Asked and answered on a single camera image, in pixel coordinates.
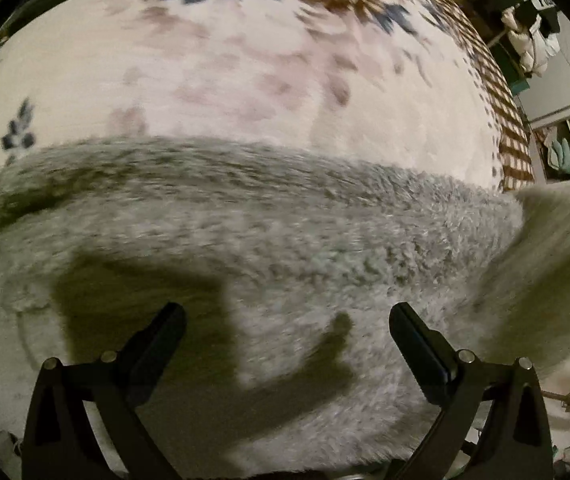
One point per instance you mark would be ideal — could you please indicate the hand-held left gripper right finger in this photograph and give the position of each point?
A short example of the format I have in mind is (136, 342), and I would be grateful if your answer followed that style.
(422, 356)

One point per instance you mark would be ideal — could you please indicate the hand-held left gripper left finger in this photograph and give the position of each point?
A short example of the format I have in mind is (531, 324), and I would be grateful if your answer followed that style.
(163, 341)

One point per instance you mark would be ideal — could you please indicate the grey fluffy blanket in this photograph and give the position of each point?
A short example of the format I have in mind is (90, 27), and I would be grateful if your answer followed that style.
(285, 230)

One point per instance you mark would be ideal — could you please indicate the teal folded cloth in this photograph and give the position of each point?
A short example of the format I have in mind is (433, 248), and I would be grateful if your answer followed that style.
(559, 152)

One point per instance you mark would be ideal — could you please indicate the floral plush blanket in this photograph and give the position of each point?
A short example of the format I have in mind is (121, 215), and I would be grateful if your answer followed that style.
(245, 75)

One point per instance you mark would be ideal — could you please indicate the green storage box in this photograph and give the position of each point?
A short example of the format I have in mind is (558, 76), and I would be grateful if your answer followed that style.
(512, 72)

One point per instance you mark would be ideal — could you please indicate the white padded jacket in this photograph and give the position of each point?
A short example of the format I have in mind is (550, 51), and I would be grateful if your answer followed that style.
(527, 47)

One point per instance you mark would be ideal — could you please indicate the black printed garment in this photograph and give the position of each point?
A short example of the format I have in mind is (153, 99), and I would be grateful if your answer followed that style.
(540, 7)

